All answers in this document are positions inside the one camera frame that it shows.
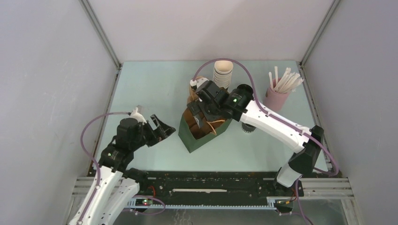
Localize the brown pulp cup carrier stack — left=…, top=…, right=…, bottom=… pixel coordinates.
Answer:
left=187, top=76, right=203, bottom=104

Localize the pink straw holder cup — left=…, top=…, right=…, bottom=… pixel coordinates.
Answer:
left=263, top=87, right=290, bottom=112

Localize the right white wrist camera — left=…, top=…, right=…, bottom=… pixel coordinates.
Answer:
left=193, top=77, right=208, bottom=91

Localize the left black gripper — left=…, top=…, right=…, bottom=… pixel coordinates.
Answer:
left=130, top=114, right=175, bottom=150

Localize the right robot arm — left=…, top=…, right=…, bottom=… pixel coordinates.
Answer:
left=187, top=78, right=324, bottom=196

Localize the white wrapped straws bundle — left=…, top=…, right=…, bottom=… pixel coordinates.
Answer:
left=268, top=66, right=304, bottom=94

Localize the stack of paper cups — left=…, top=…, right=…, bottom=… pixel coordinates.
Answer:
left=213, top=60, right=233, bottom=90

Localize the purple cable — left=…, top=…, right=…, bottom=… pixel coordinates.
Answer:
left=76, top=112, right=167, bottom=225
left=192, top=58, right=340, bottom=225

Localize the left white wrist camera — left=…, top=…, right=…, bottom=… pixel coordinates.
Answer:
left=129, top=105, right=146, bottom=124

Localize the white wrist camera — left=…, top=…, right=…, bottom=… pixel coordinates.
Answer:
left=129, top=105, right=146, bottom=124
left=193, top=77, right=208, bottom=91

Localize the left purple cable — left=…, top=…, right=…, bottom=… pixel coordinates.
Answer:
left=76, top=112, right=167, bottom=225

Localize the black paper coffee cup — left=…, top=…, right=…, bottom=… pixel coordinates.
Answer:
left=241, top=123, right=256, bottom=134

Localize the stack of black lids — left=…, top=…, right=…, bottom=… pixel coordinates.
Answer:
left=237, top=84, right=254, bottom=100

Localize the green paper bag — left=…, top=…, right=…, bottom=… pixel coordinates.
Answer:
left=178, top=108, right=232, bottom=153

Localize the single brown pulp cup carrier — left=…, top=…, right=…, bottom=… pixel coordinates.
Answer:
left=183, top=109, right=226, bottom=139

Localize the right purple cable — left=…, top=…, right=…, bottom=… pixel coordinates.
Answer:
left=192, top=58, right=340, bottom=225

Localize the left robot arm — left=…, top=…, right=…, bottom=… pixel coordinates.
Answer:
left=69, top=112, right=176, bottom=225

